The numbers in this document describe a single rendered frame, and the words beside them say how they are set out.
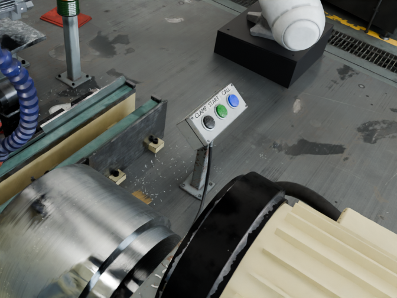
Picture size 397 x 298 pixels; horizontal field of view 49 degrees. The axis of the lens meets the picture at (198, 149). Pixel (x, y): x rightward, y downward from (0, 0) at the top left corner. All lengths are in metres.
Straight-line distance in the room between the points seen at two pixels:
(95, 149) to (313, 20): 0.70
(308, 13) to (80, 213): 0.90
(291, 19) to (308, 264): 0.98
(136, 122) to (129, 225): 0.52
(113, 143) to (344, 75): 0.99
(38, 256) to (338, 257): 0.38
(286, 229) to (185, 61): 1.23
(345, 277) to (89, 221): 0.35
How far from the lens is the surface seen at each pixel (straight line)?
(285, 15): 1.29
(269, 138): 1.32
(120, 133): 1.05
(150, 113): 1.11
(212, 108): 0.93
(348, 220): 0.47
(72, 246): 0.59
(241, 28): 1.63
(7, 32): 1.47
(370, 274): 0.39
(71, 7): 1.30
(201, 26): 1.80
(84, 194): 0.63
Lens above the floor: 1.65
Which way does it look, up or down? 44 degrees down
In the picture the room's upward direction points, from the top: 11 degrees clockwise
